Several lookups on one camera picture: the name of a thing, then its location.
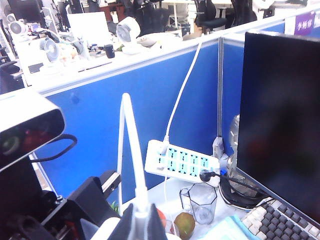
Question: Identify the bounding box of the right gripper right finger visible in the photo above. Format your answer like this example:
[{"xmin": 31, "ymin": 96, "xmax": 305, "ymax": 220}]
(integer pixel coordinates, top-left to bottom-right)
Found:
[{"xmin": 147, "ymin": 203, "xmax": 168, "ymax": 240}]

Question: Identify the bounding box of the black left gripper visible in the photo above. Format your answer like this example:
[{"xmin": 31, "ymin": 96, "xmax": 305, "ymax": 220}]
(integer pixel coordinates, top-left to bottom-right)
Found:
[{"xmin": 0, "ymin": 159, "xmax": 121, "ymax": 240}]

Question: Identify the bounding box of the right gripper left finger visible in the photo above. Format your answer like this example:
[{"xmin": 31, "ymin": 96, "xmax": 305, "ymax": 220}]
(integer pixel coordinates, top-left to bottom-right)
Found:
[{"xmin": 109, "ymin": 203, "xmax": 137, "ymax": 240}]

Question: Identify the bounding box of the thin white Type-C cable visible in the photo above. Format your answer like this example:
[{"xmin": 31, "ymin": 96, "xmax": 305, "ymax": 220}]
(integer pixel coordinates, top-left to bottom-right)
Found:
[{"xmin": 116, "ymin": 92, "xmax": 151, "ymax": 240}]

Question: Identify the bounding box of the orange red item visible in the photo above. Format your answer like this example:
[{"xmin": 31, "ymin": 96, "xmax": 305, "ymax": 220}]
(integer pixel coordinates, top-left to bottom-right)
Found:
[{"xmin": 156, "ymin": 208, "xmax": 168, "ymax": 233}]

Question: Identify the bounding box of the large green apple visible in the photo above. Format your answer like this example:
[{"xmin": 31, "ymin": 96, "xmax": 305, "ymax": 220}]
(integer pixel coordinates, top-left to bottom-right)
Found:
[{"xmin": 173, "ymin": 211, "xmax": 196, "ymax": 240}]

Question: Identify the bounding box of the clear plastic cup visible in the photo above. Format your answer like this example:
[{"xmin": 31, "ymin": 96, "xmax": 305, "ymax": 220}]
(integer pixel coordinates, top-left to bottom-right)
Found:
[{"xmin": 179, "ymin": 183, "xmax": 218, "ymax": 225}]

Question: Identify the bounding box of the white turquoise power strip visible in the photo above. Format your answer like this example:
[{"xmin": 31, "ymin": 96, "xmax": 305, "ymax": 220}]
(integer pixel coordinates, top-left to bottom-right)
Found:
[{"xmin": 144, "ymin": 139, "xmax": 222, "ymax": 187}]

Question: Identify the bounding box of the light blue tissue pack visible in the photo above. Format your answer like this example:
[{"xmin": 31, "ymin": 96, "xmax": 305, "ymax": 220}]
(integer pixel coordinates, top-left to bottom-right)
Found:
[{"xmin": 199, "ymin": 214, "xmax": 261, "ymax": 240}]

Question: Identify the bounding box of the silver angular figurine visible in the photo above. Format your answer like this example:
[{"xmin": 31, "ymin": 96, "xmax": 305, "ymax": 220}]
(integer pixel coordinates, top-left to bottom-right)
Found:
[{"xmin": 226, "ymin": 114, "xmax": 241, "ymax": 176}]

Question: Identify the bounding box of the white grey keyboard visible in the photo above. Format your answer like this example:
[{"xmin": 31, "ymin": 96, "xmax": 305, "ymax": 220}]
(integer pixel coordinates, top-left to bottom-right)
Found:
[{"xmin": 241, "ymin": 198, "xmax": 320, "ymax": 240}]

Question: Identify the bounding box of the black mug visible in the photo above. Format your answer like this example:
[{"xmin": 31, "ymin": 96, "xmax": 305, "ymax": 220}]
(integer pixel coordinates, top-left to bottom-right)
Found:
[{"xmin": 103, "ymin": 43, "xmax": 116, "ymax": 60}]

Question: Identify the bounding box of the white desk fan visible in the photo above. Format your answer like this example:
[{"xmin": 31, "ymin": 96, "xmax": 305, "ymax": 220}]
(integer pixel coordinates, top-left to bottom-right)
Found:
[
  {"xmin": 115, "ymin": 16, "xmax": 141, "ymax": 55},
  {"xmin": 8, "ymin": 21, "xmax": 28, "ymax": 42},
  {"xmin": 38, "ymin": 37, "xmax": 61, "ymax": 75}
]

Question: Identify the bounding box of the black computer monitor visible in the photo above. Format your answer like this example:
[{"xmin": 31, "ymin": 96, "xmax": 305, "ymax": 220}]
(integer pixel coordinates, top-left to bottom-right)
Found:
[{"xmin": 236, "ymin": 31, "xmax": 320, "ymax": 223}]

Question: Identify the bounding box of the white monitor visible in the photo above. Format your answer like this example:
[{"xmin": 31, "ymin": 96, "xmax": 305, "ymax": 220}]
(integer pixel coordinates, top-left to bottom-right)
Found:
[{"xmin": 66, "ymin": 11, "xmax": 112, "ymax": 61}]

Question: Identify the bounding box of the black office chair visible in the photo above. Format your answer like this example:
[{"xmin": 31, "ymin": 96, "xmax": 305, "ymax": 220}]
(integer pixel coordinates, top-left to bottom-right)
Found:
[
  {"xmin": 193, "ymin": 0, "xmax": 227, "ymax": 30},
  {"xmin": 134, "ymin": 0, "xmax": 171, "ymax": 35},
  {"xmin": 229, "ymin": 0, "xmax": 258, "ymax": 28}
]

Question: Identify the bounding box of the purple name sign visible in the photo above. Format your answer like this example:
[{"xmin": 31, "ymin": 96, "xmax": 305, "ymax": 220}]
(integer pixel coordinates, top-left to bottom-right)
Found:
[{"xmin": 294, "ymin": 12, "xmax": 315, "ymax": 36}]

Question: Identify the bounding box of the black camera cable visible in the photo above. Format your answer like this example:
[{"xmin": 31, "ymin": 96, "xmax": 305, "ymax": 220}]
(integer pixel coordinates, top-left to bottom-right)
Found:
[{"xmin": 31, "ymin": 134, "xmax": 78, "ymax": 163}]

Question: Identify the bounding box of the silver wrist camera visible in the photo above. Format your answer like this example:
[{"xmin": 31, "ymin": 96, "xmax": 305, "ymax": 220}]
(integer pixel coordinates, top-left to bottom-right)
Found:
[{"xmin": 0, "ymin": 93, "xmax": 66, "ymax": 172}]

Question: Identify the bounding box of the white power strip cord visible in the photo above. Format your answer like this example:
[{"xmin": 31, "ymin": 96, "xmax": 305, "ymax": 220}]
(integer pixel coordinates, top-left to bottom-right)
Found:
[{"xmin": 158, "ymin": 41, "xmax": 203, "ymax": 156}]

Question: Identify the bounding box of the grey metal partition post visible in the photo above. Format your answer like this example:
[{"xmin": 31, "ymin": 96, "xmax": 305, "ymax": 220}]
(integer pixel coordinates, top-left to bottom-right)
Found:
[{"xmin": 216, "ymin": 37, "xmax": 225, "ymax": 141}]

